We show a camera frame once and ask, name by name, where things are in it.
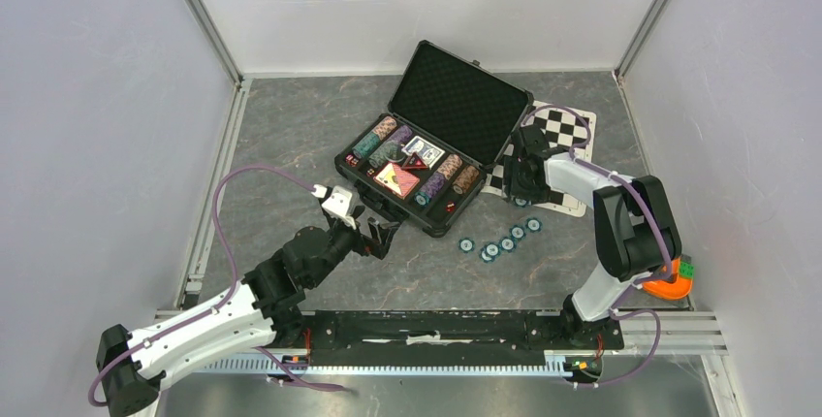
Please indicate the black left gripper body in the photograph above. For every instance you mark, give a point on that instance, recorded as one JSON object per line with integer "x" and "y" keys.
{"x": 359, "y": 242}

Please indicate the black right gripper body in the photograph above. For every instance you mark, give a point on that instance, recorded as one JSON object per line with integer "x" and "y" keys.
{"x": 515, "y": 181}

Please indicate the brown poker chip stack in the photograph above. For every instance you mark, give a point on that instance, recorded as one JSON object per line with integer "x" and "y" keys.
{"x": 465, "y": 179}

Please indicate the orange blue poker chip stack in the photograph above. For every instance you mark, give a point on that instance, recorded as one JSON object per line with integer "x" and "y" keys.
{"x": 450, "y": 166}

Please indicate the green yellow blue chip stack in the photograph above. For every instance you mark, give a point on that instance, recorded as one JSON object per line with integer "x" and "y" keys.
{"x": 377, "y": 158}

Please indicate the teal poker chip stack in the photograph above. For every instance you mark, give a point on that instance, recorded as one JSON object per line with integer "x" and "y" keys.
{"x": 366, "y": 145}

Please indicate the black poker case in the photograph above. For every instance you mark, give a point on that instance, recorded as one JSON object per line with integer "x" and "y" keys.
{"x": 460, "y": 107}

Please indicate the purple poker chip stack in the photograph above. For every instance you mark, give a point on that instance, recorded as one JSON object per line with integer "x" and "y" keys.
{"x": 401, "y": 136}

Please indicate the pink poker chip stack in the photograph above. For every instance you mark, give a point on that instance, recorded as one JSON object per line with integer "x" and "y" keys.
{"x": 386, "y": 126}

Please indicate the black red all-in triangle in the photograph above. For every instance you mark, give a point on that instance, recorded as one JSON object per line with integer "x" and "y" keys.
{"x": 414, "y": 162}

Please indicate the clear dealer button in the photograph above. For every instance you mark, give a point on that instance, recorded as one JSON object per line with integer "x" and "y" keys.
{"x": 395, "y": 154}

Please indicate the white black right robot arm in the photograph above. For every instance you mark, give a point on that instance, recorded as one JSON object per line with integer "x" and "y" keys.
{"x": 636, "y": 236}

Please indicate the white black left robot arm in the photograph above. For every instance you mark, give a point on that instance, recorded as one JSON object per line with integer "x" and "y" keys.
{"x": 260, "y": 309}

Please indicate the red playing card deck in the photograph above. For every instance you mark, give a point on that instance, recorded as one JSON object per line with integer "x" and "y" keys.
{"x": 398, "y": 181}

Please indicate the black white chessboard mat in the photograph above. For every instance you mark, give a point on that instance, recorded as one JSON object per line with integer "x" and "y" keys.
{"x": 561, "y": 129}

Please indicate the blue playing card deck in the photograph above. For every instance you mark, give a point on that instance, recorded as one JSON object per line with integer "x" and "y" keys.
{"x": 429, "y": 152}

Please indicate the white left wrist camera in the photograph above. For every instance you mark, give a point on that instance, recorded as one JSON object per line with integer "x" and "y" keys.
{"x": 337, "y": 204}

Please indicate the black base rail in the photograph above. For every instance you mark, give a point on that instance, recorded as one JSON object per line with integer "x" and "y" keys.
{"x": 438, "y": 339}

